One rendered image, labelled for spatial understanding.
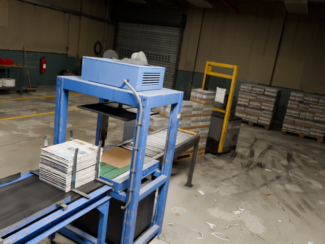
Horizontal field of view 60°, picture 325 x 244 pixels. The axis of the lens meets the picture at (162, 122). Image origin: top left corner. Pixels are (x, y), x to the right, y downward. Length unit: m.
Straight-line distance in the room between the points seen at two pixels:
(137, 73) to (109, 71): 0.28
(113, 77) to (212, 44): 9.42
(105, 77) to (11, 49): 8.13
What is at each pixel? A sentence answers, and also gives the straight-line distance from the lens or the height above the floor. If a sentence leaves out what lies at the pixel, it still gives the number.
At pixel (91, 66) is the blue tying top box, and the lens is 2.57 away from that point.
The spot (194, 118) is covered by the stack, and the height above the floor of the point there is 0.79.
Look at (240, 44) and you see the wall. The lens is 11.36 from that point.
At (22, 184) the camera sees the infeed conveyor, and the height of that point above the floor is 0.80.
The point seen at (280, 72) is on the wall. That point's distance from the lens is 11.07.
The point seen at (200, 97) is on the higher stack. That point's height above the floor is 1.18.
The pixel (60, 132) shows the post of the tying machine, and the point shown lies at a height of 1.04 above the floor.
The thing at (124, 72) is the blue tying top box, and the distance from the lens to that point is 2.36.
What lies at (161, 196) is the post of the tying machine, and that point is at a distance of 2.99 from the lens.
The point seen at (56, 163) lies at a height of 0.99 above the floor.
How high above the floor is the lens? 1.87
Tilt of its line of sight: 13 degrees down
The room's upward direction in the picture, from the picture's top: 8 degrees clockwise
